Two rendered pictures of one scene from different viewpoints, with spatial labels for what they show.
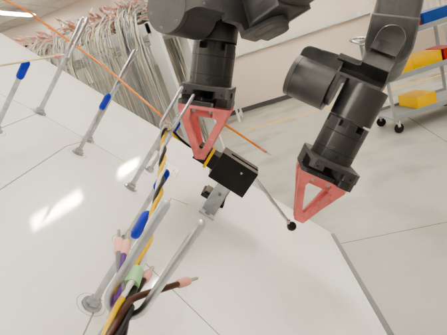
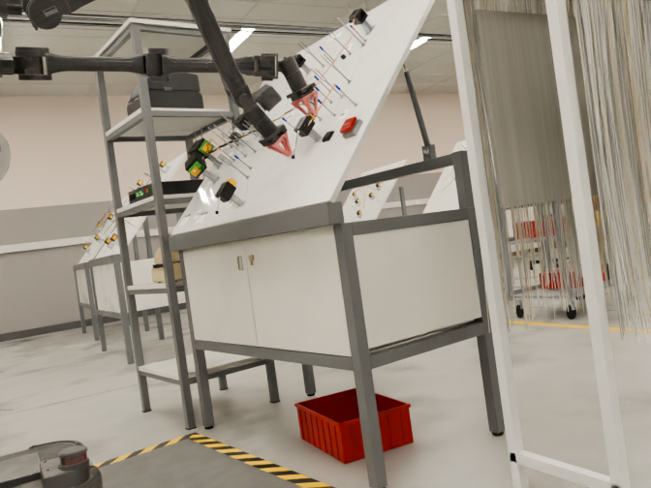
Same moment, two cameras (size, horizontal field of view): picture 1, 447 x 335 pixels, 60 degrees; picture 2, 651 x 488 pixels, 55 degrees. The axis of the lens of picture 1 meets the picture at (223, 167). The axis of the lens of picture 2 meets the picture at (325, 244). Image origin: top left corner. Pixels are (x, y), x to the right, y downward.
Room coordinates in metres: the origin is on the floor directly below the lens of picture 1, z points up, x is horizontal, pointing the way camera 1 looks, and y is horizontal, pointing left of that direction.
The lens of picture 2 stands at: (2.07, -1.41, 0.76)
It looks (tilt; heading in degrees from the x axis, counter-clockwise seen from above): 0 degrees down; 138
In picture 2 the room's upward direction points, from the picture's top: 8 degrees counter-clockwise
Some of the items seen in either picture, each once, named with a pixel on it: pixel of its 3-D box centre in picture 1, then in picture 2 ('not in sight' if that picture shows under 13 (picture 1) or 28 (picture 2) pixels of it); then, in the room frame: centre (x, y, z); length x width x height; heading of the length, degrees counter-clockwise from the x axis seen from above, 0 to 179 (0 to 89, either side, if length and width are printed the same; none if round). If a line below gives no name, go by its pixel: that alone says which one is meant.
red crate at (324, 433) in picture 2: not in sight; (352, 421); (0.37, 0.16, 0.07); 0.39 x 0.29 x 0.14; 163
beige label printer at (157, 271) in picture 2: not in sight; (187, 259); (-0.62, 0.13, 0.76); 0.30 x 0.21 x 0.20; 88
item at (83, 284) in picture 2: not in sight; (109, 263); (-5.23, 1.73, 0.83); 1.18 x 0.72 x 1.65; 165
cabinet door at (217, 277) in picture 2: not in sight; (218, 293); (-0.09, -0.05, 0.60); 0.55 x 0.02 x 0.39; 174
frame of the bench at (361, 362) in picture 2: not in sight; (323, 331); (0.21, 0.21, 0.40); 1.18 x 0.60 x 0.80; 174
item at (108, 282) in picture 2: not in sight; (141, 257); (-3.12, 1.13, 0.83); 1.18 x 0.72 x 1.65; 167
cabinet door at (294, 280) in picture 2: not in sight; (293, 291); (0.46, -0.11, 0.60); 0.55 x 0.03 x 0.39; 174
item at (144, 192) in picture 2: not in sight; (172, 192); (-0.67, 0.14, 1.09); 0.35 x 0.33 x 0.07; 174
